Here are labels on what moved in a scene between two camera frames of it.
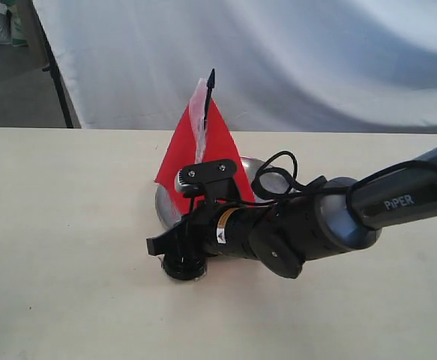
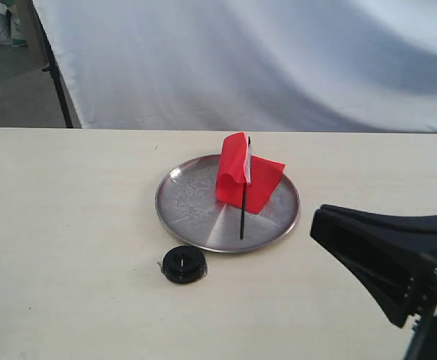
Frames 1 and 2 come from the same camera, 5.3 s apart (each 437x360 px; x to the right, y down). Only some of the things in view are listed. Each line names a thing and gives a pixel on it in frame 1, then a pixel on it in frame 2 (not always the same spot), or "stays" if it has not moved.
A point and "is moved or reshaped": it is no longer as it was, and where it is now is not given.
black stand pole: (53, 69) stays
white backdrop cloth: (350, 66) stays
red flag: (202, 133) is moved or reshaped
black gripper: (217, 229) -> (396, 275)
